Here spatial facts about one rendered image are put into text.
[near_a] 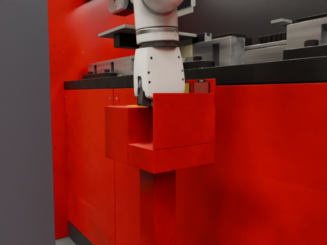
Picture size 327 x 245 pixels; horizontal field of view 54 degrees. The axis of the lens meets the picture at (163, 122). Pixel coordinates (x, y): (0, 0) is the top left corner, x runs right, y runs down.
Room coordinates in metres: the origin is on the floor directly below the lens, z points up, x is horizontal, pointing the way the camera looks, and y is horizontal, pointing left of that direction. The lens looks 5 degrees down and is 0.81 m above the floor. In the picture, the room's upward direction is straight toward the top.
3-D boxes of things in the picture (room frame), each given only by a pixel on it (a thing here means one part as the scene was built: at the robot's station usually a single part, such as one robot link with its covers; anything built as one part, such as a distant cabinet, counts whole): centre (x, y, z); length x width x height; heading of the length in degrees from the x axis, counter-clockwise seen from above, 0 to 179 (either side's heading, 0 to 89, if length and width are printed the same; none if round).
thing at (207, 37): (1.12, -0.08, 0.99); 0.20 x 0.03 x 0.03; 35
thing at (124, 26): (1.05, 0.05, 1.00); 0.26 x 0.18 x 0.01; 125
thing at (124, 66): (1.59, 0.25, 0.92); 0.50 x 0.06 x 0.10; 35
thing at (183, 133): (0.71, 0.01, 0.75); 0.20 x 0.16 x 0.18; 37
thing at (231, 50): (1.09, -0.10, 0.92); 0.39 x 0.06 x 0.10; 35
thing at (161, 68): (0.65, 0.01, 0.86); 0.10 x 0.07 x 0.11; 127
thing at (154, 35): (0.65, 0.01, 0.92); 0.09 x 0.08 x 0.03; 127
